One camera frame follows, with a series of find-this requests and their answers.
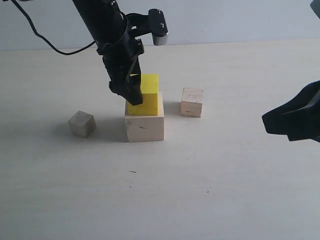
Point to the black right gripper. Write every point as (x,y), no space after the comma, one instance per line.
(299,118)

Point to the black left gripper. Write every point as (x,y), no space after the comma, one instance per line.
(109,28)

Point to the yellow cube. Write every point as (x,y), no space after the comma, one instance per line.
(150,93)

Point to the large wooden cube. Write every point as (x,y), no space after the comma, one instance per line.
(145,128)

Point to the small wooden cube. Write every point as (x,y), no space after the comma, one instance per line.
(82,124)

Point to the medium wooden cube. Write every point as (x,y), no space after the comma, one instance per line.
(191,102)

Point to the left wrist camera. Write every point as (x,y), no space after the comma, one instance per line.
(154,23)

